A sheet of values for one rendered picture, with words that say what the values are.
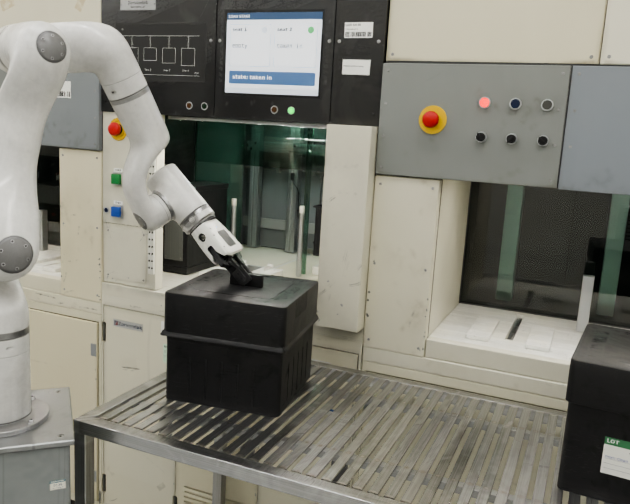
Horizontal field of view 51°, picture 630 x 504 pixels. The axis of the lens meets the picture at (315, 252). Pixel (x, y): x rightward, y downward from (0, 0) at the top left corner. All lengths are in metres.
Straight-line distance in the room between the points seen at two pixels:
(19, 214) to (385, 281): 0.90
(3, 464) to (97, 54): 0.83
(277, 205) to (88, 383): 1.07
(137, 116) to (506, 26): 0.86
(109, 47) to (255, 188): 1.45
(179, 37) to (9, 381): 1.04
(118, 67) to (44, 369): 1.29
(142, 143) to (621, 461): 1.14
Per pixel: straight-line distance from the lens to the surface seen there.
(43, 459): 1.46
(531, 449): 1.51
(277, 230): 2.85
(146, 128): 1.52
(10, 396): 1.49
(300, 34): 1.82
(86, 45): 1.48
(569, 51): 1.66
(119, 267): 2.17
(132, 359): 2.21
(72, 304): 2.32
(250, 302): 1.44
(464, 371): 1.76
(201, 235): 1.56
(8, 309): 1.44
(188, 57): 1.98
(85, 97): 2.19
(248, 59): 1.88
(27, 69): 1.36
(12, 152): 1.40
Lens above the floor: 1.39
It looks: 11 degrees down
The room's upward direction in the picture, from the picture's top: 3 degrees clockwise
